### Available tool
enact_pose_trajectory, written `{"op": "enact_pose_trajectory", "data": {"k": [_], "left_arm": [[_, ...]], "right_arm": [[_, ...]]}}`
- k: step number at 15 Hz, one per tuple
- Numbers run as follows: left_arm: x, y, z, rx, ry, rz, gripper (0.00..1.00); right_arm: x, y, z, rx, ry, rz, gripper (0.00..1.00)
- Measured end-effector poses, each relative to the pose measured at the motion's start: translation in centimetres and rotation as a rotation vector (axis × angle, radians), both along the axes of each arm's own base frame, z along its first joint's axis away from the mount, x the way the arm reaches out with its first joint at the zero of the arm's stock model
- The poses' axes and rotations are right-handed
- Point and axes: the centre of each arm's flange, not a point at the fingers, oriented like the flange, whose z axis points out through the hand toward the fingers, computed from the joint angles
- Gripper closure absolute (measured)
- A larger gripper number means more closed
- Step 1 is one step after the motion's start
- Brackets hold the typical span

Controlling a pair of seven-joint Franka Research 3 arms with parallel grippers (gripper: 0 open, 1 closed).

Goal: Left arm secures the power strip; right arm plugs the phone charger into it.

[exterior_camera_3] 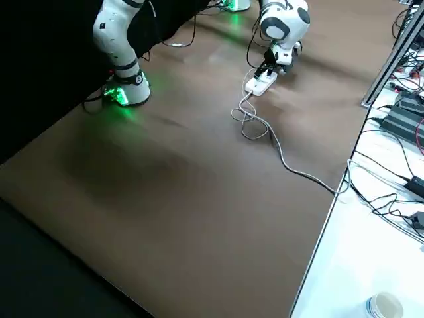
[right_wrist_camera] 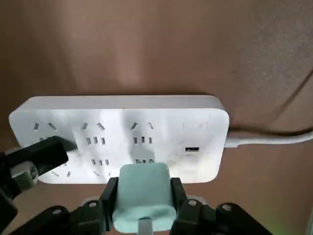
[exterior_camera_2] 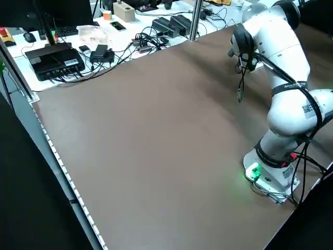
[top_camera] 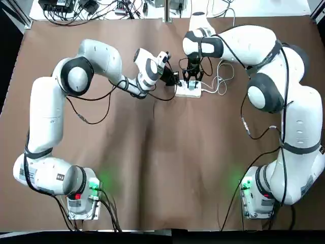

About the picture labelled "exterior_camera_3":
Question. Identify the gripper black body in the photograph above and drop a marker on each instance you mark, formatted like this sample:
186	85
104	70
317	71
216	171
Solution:
269	56

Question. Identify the white power strip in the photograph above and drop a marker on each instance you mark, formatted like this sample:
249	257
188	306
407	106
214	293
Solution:
256	88

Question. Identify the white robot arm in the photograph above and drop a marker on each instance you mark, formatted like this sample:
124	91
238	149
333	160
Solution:
285	20
112	39

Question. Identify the black power adapter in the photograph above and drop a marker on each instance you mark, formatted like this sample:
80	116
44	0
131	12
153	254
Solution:
418	221
416	185

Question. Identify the white paper cup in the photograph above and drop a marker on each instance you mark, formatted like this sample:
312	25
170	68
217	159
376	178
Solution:
386	306

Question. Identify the aluminium profile post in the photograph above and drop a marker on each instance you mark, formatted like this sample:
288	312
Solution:
391	66

